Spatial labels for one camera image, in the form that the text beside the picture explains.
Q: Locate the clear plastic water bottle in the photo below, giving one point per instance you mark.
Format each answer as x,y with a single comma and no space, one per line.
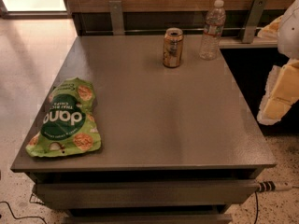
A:
214,23

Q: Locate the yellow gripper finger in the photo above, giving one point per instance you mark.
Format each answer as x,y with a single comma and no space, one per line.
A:
270,30
281,93

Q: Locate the right metal rail bracket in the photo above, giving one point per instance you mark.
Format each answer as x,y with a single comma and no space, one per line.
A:
248,31

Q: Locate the metal rail bracket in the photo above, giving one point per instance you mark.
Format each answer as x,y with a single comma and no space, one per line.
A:
116,15
248,31

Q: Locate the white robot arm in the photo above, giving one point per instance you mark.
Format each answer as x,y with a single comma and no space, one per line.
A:
288,32

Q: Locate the left metal rail bracket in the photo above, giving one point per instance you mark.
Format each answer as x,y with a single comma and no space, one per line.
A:
116,15

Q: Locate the green rice chip bag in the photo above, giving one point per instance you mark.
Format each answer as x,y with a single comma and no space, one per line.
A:
69,127

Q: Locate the striped cable plug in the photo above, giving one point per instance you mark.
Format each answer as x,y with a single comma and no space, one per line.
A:
274,186

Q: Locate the grey drawer cabinet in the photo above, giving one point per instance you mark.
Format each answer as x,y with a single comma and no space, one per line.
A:
179,146

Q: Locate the orange soda can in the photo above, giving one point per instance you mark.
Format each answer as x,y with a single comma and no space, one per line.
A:
173,45

